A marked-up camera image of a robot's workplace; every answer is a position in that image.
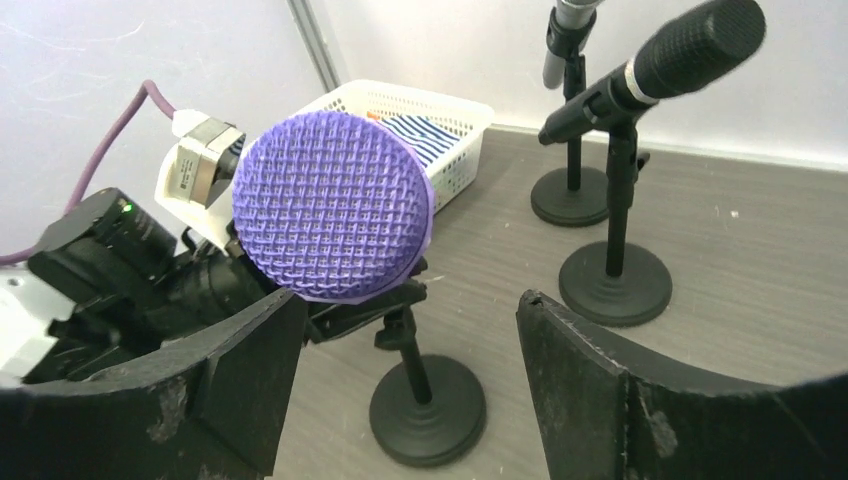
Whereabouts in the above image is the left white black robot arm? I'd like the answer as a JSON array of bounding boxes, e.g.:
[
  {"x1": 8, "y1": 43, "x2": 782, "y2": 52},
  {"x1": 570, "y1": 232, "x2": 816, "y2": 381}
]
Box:
[{"x1": 21, "y1": 188, "x2": 432, "y2": 398}]

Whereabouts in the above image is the purple microphone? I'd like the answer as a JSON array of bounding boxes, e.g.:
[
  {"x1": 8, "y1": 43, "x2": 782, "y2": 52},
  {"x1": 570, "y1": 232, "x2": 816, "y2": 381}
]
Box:
[{"x1": 232, "y1": 111, "x2": 435, "y2": 304}]

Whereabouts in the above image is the blue white striped cloth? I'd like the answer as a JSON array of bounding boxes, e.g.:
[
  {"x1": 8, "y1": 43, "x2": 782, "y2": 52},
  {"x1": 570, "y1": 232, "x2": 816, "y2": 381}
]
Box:
[{"x1": 377, "y1": 115, "x2": 460, "y2": 167}]

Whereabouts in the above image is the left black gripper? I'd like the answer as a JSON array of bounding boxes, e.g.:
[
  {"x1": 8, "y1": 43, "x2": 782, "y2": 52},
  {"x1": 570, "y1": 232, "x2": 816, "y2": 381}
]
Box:
[{"x1": 302, "y1": 258, "x2": 428, "y2": 346}]

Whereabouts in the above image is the silver microphone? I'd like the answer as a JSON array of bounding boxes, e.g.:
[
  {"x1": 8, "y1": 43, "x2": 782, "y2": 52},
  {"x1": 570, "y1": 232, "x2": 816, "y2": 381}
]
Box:
[{"x1": 542, "y1": 0, "x2": 602, "y2": 90}]

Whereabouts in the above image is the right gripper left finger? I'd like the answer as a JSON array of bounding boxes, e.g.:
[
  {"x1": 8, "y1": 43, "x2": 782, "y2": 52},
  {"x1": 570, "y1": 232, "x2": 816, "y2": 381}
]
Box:
[{"x1": 1, "y1": 291, "x2": 308, "y2": 479}]

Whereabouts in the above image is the white plastic basket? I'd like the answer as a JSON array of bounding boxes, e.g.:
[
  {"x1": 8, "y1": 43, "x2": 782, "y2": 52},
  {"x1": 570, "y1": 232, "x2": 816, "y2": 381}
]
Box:
[{"x1": 298, "y1": 79, "x2": 494, "y2": 211}]

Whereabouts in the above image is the black mic stand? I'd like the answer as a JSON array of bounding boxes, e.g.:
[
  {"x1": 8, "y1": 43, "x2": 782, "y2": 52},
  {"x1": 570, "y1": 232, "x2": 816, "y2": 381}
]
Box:
[
  {"x1": 369, "y1": 306, "x2": 487, "y2": 469},
  {"x1": 558, "y1": 122, "x2": 673, "y2": 328},
  {"x1": 529, "y1": 26, "x2": 611, "y2": 229}
]

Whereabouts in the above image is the left aluminium frame post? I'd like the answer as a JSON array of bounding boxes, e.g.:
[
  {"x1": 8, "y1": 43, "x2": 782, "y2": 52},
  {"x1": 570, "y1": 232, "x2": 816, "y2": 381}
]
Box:
[{"x1": 286, "y1": 0, "x2": 351, "y2": 92}]

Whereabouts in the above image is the black microphone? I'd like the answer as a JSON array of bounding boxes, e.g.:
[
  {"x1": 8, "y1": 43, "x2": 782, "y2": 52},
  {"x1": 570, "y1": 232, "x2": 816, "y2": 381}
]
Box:
[{"x1": 538, "y1": 0, "x2": 767, "y2": 146}]

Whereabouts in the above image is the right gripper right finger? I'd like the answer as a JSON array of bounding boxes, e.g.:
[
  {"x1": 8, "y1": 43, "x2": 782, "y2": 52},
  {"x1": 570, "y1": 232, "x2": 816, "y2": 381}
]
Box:
[{"x1": 516, "y1": 290, "x2": 847, "y2": 479}]

